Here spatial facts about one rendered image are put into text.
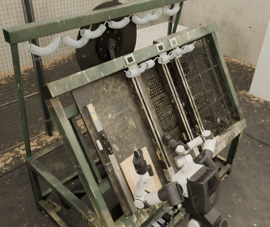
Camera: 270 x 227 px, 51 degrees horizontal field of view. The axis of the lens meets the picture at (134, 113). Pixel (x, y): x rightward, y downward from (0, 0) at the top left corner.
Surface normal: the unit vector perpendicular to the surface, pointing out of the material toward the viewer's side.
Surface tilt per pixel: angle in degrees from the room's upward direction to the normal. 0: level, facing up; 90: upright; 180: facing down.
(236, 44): 90
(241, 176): 0
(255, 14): 90
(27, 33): 90
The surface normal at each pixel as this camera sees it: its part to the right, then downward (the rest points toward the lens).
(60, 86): 0.62, -0.11
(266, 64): -0.72, 0.37
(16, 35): 0.73, 0.40
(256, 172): 0.03, -0.83
